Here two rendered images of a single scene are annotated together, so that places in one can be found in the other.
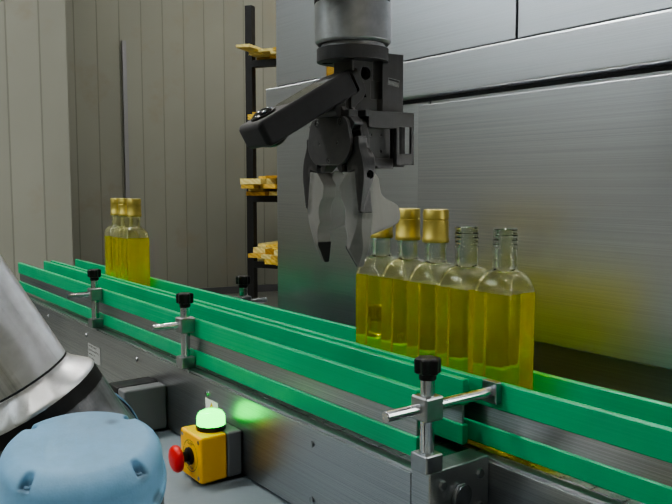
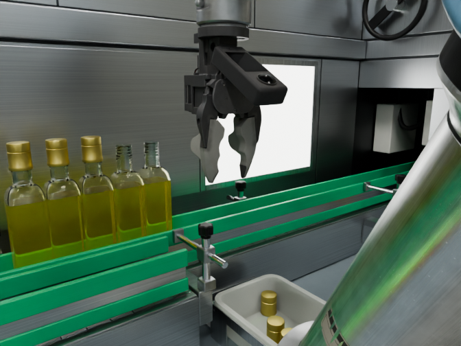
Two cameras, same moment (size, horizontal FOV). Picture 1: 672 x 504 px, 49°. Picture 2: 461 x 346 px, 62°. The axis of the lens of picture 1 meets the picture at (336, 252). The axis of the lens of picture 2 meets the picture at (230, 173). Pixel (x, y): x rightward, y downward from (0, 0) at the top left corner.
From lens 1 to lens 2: 0.92 m
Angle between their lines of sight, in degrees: 89
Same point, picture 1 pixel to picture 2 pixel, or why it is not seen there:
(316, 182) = (217, 126)
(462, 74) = (14, 23)
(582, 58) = (125, 34)
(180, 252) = not seen: outside the picture
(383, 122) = not seen: hidden behind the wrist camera
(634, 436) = (245, 219)
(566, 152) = (124, 92)
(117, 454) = not seen: hidden behind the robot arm
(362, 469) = (156, 325)
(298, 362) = (43, 301)
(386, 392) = (161, 265)
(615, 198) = (156, 117)
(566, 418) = (217, 227)
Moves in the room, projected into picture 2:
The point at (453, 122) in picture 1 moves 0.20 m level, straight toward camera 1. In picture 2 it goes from (14, 64) to (119, 63)
